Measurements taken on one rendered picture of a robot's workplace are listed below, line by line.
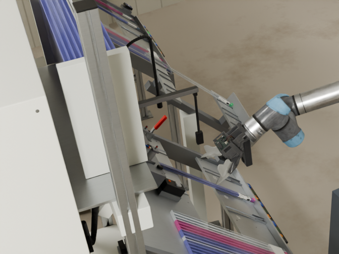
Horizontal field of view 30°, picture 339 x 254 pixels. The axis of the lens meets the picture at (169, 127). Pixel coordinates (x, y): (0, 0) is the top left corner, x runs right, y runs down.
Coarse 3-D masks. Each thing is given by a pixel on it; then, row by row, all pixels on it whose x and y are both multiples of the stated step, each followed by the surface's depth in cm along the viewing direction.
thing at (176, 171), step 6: (168, 168) 212; (174, 168) 214; (180, 174) 216; (186, 174) 216; (198, 180) 220; (204, 180) 221; (216, 186) 224; (222, 186) 227; (228, 192) 228; (234, 192) 229; (252, 198) 235
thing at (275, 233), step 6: (234, 174) 249; (240, 174) 247; (240, 180) 245; (246, 186) 241; (246, 192) 240; (252, 192) 239; (258, 204) 233; (258, 210) 232; (264, 216) 228; (270, 222) 225; (270, 228) 224; (276, 234) 221; (276, 240) 220; (282, 240) 218; (282, 246) 217; (288, 246) 216; (288, 252) 214
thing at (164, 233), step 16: (160, 144) 228; (160, 160) 216; (176, 176) 213; (144, 192) 189; (160, 208) 186; (176, 208) 193; (192, 208) 200; (160, 224) 178; (144, 240) 166; (160, 240) 171; (176, 240) 176
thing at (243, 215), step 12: (204, 168) 235; (216, 168) 243; (216, 180) 233; (228, 180) 240; (216, 192) 224; (240, 192) 238; (228, 204) 221; (240, 204) 228; (252, 204) 235; (240, 216) 218; (252, 216) 225; (240, 228) 210; (252, 228) 216; (264, 228) 223; (264, 240) 214
